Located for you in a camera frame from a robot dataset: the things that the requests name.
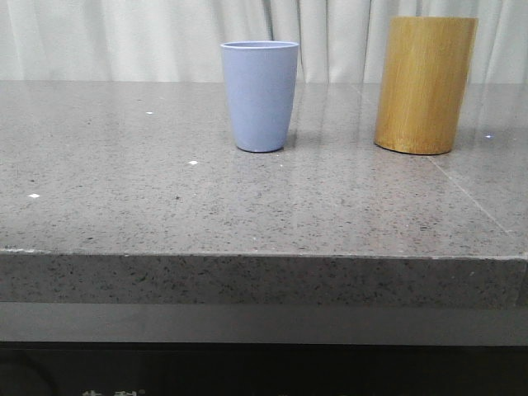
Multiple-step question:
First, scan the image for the blue plastic cup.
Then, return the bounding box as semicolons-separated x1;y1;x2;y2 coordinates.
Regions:
220;40;299;153

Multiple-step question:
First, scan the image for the black cabinet under counter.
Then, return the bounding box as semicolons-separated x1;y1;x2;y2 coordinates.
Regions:
1;342;527;395

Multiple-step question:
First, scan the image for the white curtain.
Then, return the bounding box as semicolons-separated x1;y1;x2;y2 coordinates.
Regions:
1;1;527;83

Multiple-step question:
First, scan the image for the bamboo cylinder holder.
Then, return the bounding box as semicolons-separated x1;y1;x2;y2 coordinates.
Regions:
374;16;478;155

